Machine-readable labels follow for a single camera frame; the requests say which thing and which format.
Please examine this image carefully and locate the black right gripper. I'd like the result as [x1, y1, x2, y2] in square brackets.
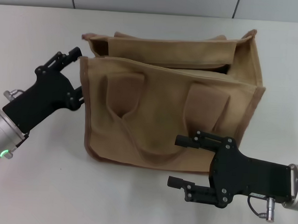
[166, 129, 295, 212]

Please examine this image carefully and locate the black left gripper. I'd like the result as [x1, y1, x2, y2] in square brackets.
[0, 43, 88, 137]

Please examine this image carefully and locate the khaki canvas food bag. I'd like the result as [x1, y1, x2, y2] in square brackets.
[75, 20, 270, 178]

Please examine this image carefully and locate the left gripper cable silver plug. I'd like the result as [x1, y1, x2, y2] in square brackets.
[2, 88, 24, 102]

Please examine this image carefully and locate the gripper cable silver plug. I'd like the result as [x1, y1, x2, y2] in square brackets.
[2, 88, 24, 102]
[245, 195, 277, 222]

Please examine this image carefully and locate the right gripper cable silver plug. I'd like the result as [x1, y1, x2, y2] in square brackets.
[245, 195, 277, 222]

